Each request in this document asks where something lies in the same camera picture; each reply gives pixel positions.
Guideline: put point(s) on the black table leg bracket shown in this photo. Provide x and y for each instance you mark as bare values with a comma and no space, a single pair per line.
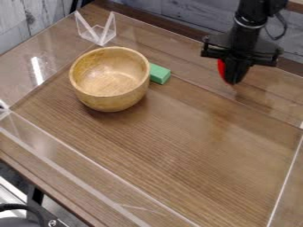
46,218

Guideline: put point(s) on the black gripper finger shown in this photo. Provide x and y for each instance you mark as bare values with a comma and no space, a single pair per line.
230,67
242,66

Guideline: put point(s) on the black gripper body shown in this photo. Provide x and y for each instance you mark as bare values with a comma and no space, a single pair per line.
244,46

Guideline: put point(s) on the red plush fruit green stem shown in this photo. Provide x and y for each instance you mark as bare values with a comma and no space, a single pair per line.
221,68

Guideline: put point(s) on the clear acrylic corner bracket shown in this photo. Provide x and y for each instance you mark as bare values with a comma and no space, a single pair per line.
98,34

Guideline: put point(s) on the clear acrylic tray wall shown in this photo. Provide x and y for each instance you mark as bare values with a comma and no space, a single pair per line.
169,164

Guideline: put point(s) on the wooden bowl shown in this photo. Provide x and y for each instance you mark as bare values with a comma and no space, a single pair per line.
110,78

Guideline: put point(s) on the green rectangular block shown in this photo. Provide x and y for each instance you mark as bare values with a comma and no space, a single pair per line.
161,74

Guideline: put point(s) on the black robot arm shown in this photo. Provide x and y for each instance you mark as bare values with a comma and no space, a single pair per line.
252,17

